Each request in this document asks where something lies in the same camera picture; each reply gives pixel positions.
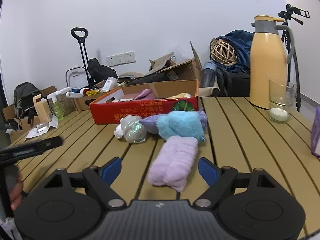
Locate white bottle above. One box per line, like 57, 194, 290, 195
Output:
102, 77, 117, 92

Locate black case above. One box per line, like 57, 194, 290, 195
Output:
215, 66, 251, 97

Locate dark blue cloth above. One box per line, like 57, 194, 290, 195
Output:
214, 30, 255, 73

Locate lavender fluffy towel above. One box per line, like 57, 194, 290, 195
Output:
147, 136, 200, 193

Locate cardboard box with raised flap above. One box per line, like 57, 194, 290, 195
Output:
156, 41, 203, 83

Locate wicker ball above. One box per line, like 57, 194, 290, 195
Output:
210, 38, 237, 65

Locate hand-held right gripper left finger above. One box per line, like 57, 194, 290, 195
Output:
45, 157, 126, 210

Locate purple tissue box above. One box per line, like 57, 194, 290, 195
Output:
311, 107, 320, 158

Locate large cardboard box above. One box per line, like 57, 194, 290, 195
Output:
2, 104, 29, 143

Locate black trolley handle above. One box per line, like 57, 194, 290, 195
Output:
71, 27, 95, 86

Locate green spray bottle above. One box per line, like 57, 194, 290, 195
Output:
47, 87, 65, 122

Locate blue water bottle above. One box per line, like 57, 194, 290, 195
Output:
201, 61, 217, 88

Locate small cardboard box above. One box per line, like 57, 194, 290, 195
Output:
74, 80, 122, 112

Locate iridescent white scrunchie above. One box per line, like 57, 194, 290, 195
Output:
114, 115, 147, 144

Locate red cardboard box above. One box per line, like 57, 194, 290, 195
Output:
89, 79, 200, 125

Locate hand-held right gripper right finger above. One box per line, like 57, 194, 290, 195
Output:
194, 157, 276, 210

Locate white plastic package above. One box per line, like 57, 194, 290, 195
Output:
36, 122, 51, 133

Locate grey backpack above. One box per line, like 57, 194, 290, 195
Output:
13, 82, 42, 131

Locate person's left hand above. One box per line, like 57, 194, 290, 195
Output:
10, 174, 24, 212

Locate brown paper bag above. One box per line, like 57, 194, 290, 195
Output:
149, 52, 176, 73

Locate white wall socket strip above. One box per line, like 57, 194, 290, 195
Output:
105, 51, 136, 67

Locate metal folding stool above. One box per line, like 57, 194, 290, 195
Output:
65, 66, 88, 88

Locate light wooden box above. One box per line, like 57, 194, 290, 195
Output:
33, 94, 54, 123

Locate black bag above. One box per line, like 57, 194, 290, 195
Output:
87, 58, 118, 83

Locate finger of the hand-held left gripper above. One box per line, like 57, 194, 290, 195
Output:
0, 137, 63, 163

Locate blue fluffy towel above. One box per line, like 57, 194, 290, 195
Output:
156, 111, 206, 142

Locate glass candle cup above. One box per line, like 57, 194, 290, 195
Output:
268, 79, 297, 124

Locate purple knit cloth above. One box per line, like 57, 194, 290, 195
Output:
139, 111, 208, 133

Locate yellow thermos jug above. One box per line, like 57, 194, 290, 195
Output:
249, 15, 295, 110

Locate black tripod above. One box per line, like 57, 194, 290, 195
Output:
278, 11, 304, 113

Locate clear jar brown contents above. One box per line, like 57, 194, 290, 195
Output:
59, 90, 76, 117

